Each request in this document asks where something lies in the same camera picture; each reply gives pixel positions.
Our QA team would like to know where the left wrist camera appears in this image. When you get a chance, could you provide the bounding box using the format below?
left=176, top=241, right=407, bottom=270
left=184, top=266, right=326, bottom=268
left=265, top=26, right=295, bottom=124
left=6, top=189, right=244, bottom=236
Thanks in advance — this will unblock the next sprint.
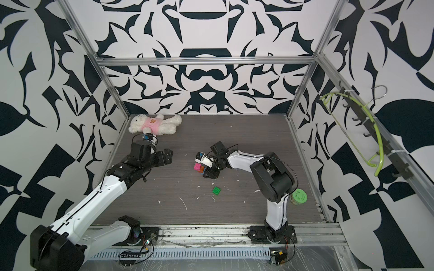
left=142, top=133, right=158, bottom=146

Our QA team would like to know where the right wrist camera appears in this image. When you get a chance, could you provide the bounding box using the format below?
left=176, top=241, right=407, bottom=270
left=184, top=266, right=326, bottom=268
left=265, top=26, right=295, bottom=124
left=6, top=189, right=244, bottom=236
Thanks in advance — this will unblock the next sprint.
left=195, top=152, right=214, bottom=168

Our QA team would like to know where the green plastic hanger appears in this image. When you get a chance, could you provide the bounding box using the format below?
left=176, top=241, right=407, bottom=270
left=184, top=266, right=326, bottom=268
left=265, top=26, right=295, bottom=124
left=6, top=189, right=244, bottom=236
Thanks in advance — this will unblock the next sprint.
left=319, top=92, right=385, bottom=177

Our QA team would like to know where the white teddy bear pink shirt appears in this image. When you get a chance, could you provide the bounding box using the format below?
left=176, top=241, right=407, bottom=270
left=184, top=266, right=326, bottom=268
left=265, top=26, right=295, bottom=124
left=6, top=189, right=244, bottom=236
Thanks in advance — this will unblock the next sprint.
left=128, top=114, right=182, bottom=136

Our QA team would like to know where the black connector box left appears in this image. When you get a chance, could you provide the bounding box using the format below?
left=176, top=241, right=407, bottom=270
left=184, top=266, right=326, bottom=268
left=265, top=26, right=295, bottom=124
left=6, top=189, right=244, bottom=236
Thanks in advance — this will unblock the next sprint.
left=118, top=250, right=142, bottom=265

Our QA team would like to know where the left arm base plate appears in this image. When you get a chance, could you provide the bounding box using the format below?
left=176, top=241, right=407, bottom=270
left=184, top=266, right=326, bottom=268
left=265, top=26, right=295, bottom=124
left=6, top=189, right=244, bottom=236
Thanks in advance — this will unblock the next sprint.
left=126, top=226, right=160, bottom=246

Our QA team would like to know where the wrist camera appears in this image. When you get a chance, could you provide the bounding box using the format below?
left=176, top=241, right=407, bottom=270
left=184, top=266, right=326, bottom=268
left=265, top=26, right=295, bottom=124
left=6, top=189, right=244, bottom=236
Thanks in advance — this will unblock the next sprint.
left=195, top=152, right=214, bottom=168
left=142, top=133, right=158, bottom=146

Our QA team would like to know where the black wall hook rack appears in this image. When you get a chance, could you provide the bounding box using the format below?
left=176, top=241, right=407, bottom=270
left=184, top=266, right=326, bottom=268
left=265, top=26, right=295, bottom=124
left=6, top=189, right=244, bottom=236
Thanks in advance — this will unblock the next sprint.
left=339, top=82, right=414, bottom=180

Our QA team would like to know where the black connector box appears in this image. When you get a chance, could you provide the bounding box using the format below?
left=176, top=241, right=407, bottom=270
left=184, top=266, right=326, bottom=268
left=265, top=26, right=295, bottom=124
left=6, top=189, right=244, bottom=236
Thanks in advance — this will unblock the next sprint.
left=270, top=250, right=288, bottom=266
left=118, top=250, right=142, bottom=265

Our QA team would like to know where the black connector box right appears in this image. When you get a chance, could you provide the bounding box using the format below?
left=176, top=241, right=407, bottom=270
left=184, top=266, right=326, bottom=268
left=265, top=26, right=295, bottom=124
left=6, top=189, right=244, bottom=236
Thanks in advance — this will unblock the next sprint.
left=270, top=250, right=288, bottom=266

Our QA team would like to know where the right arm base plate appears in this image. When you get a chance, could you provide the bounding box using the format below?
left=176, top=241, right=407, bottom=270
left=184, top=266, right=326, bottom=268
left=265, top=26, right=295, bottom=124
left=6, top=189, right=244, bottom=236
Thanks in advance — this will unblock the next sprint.
left=247, top=224, right=298, bottom=244

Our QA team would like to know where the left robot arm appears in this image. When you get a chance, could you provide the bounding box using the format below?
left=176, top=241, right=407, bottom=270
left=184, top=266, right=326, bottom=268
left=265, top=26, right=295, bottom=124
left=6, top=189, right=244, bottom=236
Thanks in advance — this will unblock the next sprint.
left=30, top=140, right=174, bottom=271

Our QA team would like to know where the dark green lego brick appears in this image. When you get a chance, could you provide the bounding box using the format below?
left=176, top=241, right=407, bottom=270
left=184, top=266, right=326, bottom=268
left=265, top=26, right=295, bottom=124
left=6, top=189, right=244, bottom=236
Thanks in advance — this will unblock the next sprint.
left=212, top=187, right=221, bottom=195

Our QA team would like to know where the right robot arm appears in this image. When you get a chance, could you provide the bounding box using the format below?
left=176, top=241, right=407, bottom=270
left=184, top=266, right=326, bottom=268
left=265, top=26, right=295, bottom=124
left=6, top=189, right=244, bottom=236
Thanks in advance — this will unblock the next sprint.
left=195, top=141, right=297, bottom=238

